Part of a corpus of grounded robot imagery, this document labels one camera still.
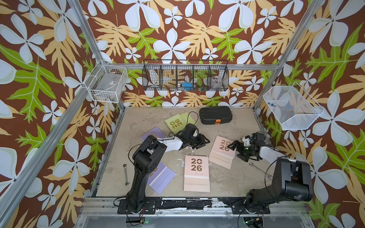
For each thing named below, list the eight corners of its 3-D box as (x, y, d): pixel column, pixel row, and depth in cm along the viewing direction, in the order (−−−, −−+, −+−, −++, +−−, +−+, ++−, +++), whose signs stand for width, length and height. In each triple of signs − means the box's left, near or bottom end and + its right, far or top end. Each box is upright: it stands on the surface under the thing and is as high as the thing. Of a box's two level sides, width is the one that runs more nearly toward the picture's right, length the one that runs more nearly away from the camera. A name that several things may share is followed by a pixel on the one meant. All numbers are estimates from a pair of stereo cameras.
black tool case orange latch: (200, 124, 110) (201, 119, 106) (198, 110, 120) (199, 105, 116) (232, 124, 110) (234, 119, 106) (228, 110, 120) (229, 105, 116)
